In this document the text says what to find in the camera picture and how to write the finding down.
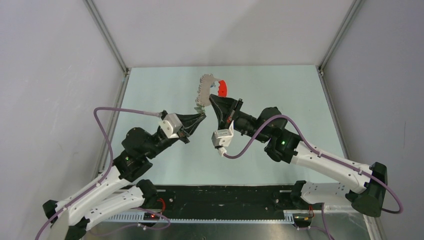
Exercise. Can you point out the left controller board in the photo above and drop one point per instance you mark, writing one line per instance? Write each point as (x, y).
(149, 217)

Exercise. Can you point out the aluminium frame post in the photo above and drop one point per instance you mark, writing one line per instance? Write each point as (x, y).
(348, 19)
(104, 31)

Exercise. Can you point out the green key tag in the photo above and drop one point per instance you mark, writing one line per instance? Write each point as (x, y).
(200, 109)

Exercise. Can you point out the right aluminium frame post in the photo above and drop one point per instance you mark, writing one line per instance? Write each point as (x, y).
(348, 19)

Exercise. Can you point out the right controller board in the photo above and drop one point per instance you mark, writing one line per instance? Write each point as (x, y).
(302, 222)

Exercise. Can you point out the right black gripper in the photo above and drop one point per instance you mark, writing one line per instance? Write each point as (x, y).
(225, 110)

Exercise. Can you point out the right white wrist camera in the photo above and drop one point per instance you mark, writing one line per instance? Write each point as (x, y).
(222, 138)

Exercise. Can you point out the left aluminium frame post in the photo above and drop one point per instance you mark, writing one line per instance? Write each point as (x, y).
(104, 31)

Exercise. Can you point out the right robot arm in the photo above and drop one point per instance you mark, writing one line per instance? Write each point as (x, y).
(363, 186)

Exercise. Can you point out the metal key holder red handle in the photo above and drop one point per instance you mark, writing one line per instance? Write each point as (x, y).
(206, 83)

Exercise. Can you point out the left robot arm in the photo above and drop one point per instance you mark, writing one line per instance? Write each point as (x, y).
(119, 187)

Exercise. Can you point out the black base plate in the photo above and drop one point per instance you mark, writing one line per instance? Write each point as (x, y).
(227, 202)

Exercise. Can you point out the controller board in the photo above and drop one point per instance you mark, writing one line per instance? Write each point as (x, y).
(149, 217)
(302, 222)

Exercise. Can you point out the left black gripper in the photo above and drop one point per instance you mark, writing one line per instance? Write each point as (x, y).
(190, 122)

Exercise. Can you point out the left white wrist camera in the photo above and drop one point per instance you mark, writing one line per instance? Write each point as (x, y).
(170, 125)

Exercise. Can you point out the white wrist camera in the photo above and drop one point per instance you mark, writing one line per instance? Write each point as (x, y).
(222, 138)
(170, 125)

